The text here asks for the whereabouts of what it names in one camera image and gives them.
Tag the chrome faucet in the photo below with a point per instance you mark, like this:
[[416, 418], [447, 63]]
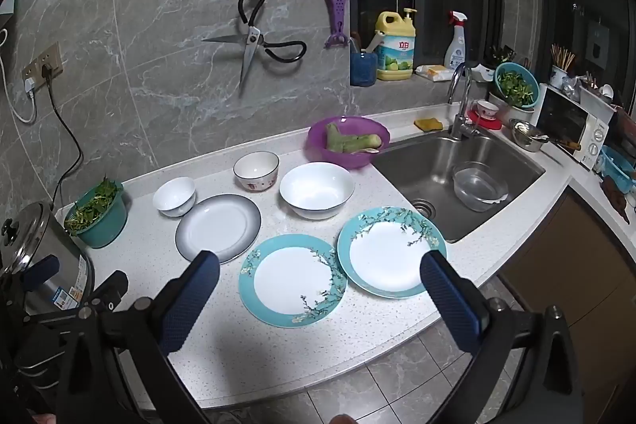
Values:
[[462, 116]]

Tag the purple plastic basin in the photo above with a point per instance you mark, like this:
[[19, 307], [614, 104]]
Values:
[[338, 158]]

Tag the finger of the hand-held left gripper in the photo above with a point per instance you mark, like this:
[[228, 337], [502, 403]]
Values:
[[42, 271], [112, 287]]

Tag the kitchen scissors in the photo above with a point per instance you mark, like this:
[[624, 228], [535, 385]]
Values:
[[251, 39]]

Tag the white spray bottle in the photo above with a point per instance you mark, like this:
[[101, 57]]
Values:
[[456, 49]]

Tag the clear glass bowl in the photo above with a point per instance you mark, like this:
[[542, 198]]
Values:
[[477, 190]]

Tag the small plain white bowl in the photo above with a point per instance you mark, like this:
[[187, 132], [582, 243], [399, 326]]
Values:
[[174, 195]]

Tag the teal floral plate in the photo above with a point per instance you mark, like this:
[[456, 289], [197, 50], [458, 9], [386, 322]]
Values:
[[387, 255], [290, 280]]

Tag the small red patterned cup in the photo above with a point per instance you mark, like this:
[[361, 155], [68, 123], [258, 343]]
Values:
[[487, 108]]

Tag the large white bowl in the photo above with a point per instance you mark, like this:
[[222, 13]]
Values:
[[315, 193]]

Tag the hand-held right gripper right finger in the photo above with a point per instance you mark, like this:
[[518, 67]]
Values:
[[449, 300]]

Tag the grey rimmed white plate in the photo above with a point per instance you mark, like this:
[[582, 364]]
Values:
[[218, 225]]

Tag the white ceramic pot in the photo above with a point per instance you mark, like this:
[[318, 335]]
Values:
[[512, 115]]

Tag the blue utensil cup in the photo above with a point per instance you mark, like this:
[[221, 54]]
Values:
[[362, 69]]

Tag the teal colander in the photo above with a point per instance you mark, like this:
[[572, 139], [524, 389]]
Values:
[[104, 228], [534, 81]]

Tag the yellow sponge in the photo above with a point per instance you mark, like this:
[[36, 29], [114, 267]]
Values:
[[428, 124]]

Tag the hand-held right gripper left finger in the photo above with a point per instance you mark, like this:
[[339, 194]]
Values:
[[189, 300]]

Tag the white yellow packet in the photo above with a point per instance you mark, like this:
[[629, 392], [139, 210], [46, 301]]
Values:
[[435, 73]]

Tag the bundle of chopsticks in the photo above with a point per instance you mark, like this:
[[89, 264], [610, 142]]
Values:
[[561, 56]]

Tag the stainless steel sink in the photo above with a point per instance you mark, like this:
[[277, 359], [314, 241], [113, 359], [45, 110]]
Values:
[[432, 165]]

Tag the green vegetable stem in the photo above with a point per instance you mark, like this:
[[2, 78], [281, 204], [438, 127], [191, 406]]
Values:
[[348, 141]]

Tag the yellow detergent bottle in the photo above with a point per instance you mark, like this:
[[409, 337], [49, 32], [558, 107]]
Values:
[[395, 51]]

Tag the small bowl with red print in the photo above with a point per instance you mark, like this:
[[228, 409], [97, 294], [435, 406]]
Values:
[[256, 170]]

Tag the wall socket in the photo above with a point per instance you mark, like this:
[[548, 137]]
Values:
[[39, 59]]

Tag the small steel bowl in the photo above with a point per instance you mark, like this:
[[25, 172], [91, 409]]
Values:
[[529, 138]]

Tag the white microwave oven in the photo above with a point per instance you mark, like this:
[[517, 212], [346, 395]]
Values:
[[561, 116]]

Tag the leafy greens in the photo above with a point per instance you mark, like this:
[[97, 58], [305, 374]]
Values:
[[514, 87], [89, 208]]

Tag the blue plastic basket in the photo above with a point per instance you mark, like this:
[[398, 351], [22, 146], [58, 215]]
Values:
[[616, 165]]

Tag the white chopstick holder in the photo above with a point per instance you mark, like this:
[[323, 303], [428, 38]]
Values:
[[558, 79]]

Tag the purple peeler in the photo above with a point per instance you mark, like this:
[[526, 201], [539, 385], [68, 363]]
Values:
[[335, 14]]

